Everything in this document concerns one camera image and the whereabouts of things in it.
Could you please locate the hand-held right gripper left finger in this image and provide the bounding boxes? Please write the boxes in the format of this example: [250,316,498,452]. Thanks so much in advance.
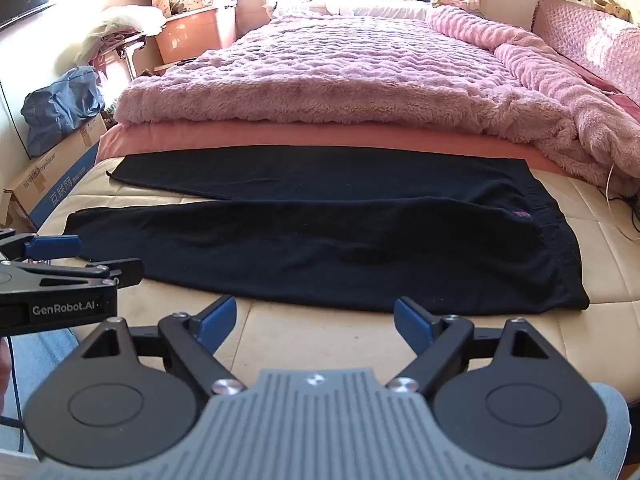
[80,296,245,396]

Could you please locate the pink fluffy blanket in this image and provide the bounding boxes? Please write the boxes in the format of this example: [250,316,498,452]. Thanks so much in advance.
[114,6,640,192]

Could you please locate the blue cloth bag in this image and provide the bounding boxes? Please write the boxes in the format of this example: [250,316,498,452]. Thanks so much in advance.
[21,66,107,159]

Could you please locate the black pants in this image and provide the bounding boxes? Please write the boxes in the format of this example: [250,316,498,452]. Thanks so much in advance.
[65,147,592,317]

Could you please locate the brown stuffed toy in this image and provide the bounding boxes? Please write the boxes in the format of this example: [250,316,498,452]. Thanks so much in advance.
[594,0,632,23]

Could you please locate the person's leg in jeans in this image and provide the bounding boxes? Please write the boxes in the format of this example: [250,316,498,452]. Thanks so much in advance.
[589,382,632,480]

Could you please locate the white thin cable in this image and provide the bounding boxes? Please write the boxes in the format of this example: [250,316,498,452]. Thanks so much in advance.
[601,162,640,242]

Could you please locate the pile of light clothes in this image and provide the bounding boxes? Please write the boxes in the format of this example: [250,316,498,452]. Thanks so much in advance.
[82,5,167,58]

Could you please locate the cardboard box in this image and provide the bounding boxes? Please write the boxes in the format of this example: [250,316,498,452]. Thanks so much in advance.
[0,112,110,233]

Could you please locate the pink quilted headboard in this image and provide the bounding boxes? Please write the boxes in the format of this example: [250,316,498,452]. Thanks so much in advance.
[530,0,640,98]

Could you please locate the salmon pink bed sheet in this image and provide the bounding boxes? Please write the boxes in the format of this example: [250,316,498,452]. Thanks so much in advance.
[96,121,563,173]

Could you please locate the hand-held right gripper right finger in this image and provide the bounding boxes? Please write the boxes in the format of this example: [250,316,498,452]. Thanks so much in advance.
[387,297,551,395]

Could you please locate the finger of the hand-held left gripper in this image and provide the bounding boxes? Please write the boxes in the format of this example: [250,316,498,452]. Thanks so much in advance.
[10,258,146,289]
[0,230,83,261]

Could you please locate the orange plastic storage bin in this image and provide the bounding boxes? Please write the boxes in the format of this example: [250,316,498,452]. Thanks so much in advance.
[154,2,239,64]

